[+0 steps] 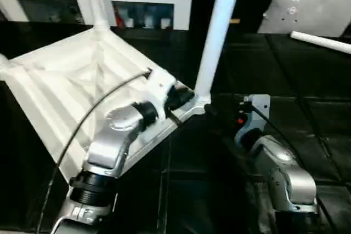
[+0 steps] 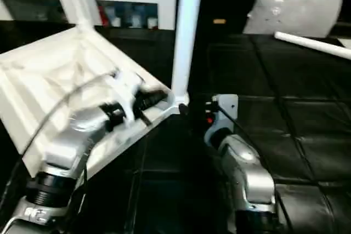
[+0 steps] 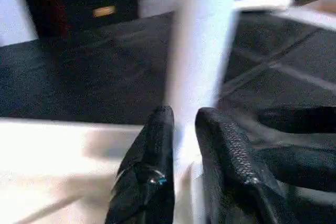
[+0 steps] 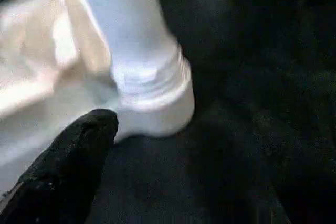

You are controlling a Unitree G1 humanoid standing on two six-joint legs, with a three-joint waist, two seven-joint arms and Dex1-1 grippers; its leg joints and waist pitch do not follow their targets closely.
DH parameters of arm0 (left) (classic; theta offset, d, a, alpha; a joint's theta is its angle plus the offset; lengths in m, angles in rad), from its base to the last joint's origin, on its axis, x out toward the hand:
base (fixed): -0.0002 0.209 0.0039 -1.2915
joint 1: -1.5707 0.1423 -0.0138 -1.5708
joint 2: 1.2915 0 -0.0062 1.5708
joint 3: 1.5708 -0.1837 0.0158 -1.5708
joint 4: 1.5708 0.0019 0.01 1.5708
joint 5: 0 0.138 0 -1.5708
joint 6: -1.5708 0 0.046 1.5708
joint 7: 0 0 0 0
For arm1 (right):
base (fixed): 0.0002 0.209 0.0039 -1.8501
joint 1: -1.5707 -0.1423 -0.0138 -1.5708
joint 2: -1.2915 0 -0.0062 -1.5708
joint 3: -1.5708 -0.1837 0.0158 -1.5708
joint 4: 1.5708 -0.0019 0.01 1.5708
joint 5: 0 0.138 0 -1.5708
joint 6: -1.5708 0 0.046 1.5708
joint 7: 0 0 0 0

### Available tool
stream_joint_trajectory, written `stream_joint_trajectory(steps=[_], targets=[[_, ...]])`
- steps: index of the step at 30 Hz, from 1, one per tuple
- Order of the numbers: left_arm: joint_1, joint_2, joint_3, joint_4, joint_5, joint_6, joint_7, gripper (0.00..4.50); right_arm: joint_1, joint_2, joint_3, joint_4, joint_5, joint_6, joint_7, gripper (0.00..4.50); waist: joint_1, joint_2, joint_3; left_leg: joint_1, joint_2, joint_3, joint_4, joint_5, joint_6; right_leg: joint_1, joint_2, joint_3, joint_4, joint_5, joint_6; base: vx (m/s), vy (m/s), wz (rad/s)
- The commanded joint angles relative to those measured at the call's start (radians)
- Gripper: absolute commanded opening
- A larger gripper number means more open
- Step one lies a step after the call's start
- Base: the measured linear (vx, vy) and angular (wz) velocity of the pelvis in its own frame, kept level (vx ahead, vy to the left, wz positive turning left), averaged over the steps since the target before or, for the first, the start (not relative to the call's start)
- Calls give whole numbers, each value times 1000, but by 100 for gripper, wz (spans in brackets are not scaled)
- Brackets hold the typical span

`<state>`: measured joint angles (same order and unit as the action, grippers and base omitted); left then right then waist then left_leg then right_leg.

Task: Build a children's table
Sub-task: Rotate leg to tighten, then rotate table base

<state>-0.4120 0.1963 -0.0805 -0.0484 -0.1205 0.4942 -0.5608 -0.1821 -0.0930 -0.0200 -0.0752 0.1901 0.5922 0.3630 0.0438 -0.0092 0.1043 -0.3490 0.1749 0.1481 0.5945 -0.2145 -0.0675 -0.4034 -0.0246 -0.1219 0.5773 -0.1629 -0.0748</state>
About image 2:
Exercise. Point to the white plastic table leg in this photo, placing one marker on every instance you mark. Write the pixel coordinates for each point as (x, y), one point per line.
(186, 39)
(315, 45)
(82, 1)

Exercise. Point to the white plastic table top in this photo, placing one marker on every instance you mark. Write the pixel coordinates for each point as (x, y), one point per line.
(41, 67)

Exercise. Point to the small white jar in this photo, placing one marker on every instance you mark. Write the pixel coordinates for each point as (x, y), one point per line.
(115, 21)
(150, 22)
(135, 20)

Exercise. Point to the black work mat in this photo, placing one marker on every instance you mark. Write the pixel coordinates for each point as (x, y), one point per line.
(274, 94)

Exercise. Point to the small tan label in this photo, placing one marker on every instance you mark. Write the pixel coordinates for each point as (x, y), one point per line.
(219, 21)

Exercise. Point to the red box in cabinet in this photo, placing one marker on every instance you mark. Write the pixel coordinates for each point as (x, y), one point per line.
(102, 16)

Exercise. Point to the white flat board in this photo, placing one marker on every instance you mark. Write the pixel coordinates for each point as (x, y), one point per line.
(345, 42)

